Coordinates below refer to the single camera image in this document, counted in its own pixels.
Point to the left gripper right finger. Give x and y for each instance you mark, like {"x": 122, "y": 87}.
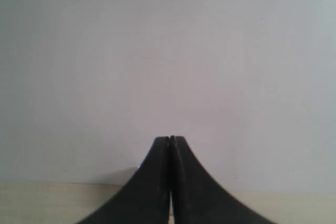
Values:
{"x": 197, "y": 197}

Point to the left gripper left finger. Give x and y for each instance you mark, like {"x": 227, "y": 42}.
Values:
{"x": 145, "y": 198}

